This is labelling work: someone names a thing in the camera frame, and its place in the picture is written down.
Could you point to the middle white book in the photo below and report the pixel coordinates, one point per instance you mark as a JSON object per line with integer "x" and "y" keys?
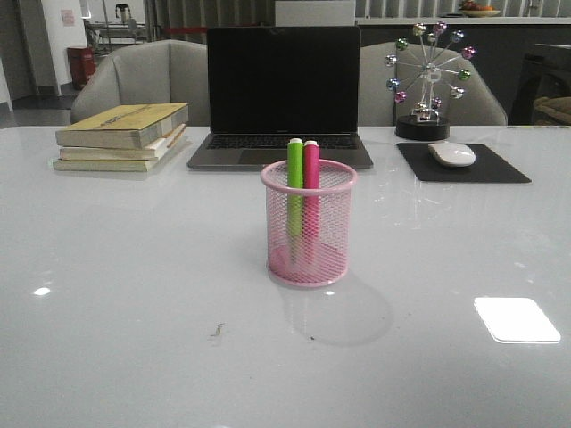
{"x": 151, "y": 152}

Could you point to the grey armchair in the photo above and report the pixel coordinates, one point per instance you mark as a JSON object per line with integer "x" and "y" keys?
{"x": 167, "y": 71}
{"x": 380, "y": 62}

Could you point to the white computer mouse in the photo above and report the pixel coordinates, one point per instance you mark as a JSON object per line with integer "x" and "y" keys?
{"x": 452, "y": 154}

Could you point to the green marker pen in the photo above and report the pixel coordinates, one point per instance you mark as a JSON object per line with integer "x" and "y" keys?
{"x": 295, "y": 178}

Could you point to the ferris wheel desk ornament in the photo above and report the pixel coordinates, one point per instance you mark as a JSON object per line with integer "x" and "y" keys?
{"x": 425, "y": 122}

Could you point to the top yellow book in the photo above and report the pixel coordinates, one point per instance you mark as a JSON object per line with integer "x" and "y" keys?
{"x": 130, "y": 126}

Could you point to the brown cushion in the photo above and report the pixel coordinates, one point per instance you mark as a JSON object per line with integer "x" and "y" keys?
{"x": 552, "y": 111}

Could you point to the right grey armchair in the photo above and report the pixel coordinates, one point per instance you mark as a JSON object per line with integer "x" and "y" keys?
{"x": 380, "y": 62}

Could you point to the red bin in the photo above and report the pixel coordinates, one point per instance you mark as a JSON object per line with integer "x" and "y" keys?
{"x": 82, "y": 65}

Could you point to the fruit bowl on counter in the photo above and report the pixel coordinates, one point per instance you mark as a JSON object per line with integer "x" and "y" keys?
{"x": 473, "y": 9}

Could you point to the left grey armchair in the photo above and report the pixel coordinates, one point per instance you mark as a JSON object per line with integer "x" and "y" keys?
{"x": 167, "y": 71}

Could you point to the bottom pale book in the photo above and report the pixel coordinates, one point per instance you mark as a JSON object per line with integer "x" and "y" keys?
{"x": 107, "y": 165}

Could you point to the pink mesh pen holder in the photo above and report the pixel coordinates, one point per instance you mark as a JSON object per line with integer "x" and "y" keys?
{"x": 331, "y": 260}

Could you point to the pink marker pen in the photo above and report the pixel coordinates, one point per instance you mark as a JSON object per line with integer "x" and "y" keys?
{"x": 311, "y": 178}

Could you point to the white cabinet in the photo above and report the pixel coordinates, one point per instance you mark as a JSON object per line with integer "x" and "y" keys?
{"x": 315, "y": 13}

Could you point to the black mouse pad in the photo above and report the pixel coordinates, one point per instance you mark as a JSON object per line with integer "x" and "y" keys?
{"x": 489, "y": 167}

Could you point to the grey laptop black screen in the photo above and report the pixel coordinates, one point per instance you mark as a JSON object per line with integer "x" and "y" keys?
{"x": 268, "y": 85}

